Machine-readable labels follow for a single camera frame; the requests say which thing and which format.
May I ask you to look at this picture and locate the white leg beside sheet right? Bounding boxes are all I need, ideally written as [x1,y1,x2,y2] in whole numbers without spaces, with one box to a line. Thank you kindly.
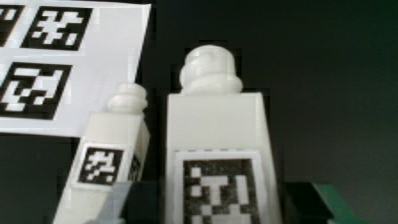
[53,83,149,224]

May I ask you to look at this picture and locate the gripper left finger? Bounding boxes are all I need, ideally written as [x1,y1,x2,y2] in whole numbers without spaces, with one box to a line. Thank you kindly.
[83,181,157,224]

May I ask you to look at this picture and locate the white marker base sheet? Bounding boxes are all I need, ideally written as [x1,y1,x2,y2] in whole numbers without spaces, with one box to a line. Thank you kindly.
[0,0,150,137]

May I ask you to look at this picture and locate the white table leg with marker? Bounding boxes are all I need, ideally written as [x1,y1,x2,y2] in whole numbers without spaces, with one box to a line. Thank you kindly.
[165,45,282,224]

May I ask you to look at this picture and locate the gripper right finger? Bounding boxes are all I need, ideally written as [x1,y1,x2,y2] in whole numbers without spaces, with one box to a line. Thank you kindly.
[282,182,369,224]

